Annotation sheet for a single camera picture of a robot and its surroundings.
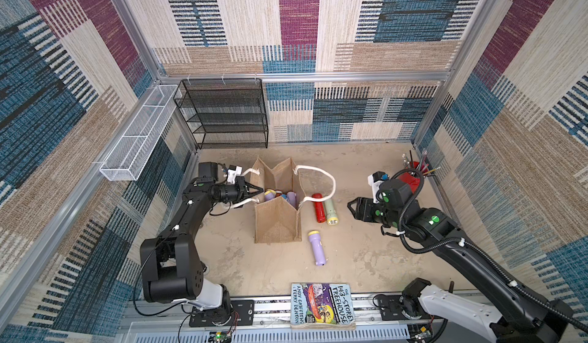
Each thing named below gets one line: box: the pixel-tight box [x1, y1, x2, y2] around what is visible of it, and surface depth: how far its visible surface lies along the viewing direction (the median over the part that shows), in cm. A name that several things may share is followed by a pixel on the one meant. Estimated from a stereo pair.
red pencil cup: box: [398, 160, 429, 194], surface depth 98 cm
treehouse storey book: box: [290, 282, 357, 330], surface depth 74 cm
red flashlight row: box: [311, 192, 327, 223], surface depth 96 cm
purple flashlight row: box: [307, 230, 327, 267], surface depth 87 cm
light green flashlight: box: [324, 197, 340, 226], surface depth 93 cm
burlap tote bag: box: [250, 156, 308, 245], surface depth 87 cm
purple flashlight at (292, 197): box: [286, 191, 298, 209], surface depth 94 cm
